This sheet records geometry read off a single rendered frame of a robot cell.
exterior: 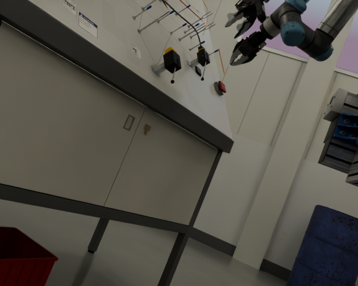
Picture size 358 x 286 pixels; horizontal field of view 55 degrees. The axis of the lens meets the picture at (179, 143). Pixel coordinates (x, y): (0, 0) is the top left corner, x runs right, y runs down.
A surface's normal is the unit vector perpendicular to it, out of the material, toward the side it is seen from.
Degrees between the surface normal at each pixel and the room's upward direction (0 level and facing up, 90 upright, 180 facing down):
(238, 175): 90
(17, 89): 90
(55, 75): 90
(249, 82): 90
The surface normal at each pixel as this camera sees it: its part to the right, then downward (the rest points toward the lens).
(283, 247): -0.18, -0.17
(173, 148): 0.72, 0.24
